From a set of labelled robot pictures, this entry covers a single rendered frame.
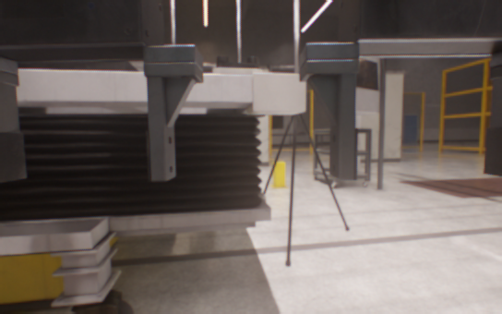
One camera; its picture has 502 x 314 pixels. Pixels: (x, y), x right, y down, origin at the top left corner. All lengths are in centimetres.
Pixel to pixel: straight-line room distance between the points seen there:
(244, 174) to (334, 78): 75
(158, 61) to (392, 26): 17
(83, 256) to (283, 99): 73
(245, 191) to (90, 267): 53
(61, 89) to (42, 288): 90
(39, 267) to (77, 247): 45
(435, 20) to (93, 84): 60
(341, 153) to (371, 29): 9
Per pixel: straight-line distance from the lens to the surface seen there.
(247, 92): 62
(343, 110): 21
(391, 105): 706
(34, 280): 138
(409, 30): 23
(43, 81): 70
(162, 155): 21
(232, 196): 94
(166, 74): 21
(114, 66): 70
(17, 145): 30
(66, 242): 92
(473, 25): 25
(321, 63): 21
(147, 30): 22
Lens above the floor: 69
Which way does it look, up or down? 5 degrees down
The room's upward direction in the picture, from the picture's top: 1 degrees counter-clockwise
